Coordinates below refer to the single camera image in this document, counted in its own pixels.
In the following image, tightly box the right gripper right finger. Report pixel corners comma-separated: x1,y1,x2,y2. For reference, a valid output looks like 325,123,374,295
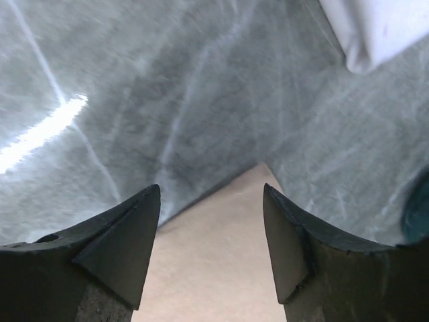
263,185,428,321

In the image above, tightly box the folded white t shirt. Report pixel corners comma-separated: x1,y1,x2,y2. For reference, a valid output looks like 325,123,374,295
320,0,428,74

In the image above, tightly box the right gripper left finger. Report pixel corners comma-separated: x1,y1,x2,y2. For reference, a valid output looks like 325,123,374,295
1,184,160,322

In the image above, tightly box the teal plastic laundry basket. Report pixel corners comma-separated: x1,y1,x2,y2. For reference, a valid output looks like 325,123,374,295
401,169,428,244

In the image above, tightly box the tan t shirt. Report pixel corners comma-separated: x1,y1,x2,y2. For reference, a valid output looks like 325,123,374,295
133,164,286,322

